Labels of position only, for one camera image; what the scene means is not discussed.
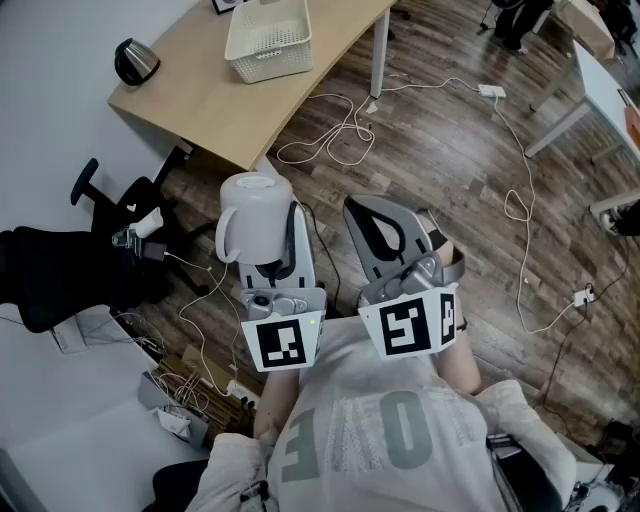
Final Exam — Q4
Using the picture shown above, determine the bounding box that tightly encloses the long white floor cable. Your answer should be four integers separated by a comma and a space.
276, 77, 581, 335

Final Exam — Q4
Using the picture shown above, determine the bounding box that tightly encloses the white power strip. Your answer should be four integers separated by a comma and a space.
225, 380, 262, 407

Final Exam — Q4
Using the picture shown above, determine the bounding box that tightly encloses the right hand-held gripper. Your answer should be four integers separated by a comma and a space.
343, 194, 466, 361

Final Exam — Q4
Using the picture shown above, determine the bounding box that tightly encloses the person's right forearm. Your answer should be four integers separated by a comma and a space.
435, 319, 484, 397

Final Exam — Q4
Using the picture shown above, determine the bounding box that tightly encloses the steel kettle with black handle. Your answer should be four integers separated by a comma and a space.
113, 37, 162, 87

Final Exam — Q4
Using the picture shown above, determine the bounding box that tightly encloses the thin white charger cable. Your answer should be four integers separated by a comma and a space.
164, 251, 239, 399

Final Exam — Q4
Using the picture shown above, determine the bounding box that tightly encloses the person's white printed shirt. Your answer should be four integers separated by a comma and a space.
185, 319, 579, 512

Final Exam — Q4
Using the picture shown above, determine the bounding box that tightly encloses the black shoulder bag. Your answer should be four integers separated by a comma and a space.
485, 432, 569, 512

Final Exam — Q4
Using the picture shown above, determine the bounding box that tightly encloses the grey table foot bar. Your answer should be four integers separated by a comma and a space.
588, 188, 640, 222

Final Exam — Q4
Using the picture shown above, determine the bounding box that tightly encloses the person's right hand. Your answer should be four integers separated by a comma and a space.
419, 208, 465, 269

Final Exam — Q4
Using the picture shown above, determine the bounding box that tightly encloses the white perforated plastic basket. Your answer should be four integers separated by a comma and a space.
224, 0, 315, 85

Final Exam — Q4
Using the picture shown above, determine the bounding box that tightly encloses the brown cardboard box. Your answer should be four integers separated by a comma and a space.
149, 343, 264, 444

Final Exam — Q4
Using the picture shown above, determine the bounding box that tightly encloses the white desk leg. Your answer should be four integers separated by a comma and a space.
369, 7, 392, 100

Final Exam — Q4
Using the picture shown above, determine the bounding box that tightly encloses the black office chair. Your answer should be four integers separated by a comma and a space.
0, 158, 214, 335

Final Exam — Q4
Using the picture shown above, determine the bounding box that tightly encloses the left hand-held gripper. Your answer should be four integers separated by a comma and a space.
238, 202, 329, 374

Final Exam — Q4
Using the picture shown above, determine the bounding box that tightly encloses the person's left forearm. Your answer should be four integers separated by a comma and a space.
253, 368, 302, 442

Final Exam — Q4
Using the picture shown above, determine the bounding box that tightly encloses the black floor cable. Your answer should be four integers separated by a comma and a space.
537, 234, 640, 446

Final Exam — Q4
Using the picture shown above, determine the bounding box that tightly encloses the white plastic jug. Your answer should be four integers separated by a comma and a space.
214, 171, 295, 265

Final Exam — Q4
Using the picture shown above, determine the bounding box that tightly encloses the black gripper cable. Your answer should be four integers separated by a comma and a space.
298, 201, 347, 317

